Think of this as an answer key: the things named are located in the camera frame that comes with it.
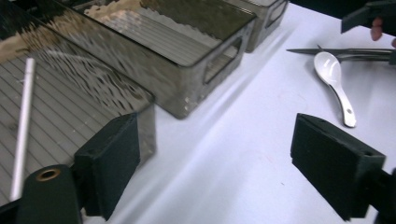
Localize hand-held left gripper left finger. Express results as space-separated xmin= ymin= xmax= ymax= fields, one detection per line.
xmin=74 ymin=112 xmax=141 ymax=221

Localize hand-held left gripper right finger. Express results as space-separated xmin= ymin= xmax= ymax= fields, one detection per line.
xmin=290 ymin=113 xmax=387 ymax=222

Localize metal tongs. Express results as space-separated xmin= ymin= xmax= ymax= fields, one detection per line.
xmin=317 ymin=44 xmax=394 ymax=63

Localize white ceramic spoon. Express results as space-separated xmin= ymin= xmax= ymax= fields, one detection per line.
xmin=313 ymin=50 xmax=358 ymax=129

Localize smoky transparent plastic bin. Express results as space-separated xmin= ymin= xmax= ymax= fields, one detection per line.
xmin=0 ymin=0 xmax=157 ymax=206
xmin=223 ymin=0 xmax=290 ymax=53
xmin=46 ymin=0 xmax=258 ymax=120

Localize white chopstick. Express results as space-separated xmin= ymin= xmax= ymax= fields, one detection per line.
xmin=9 ymin=57 xmax=36 ymax=202

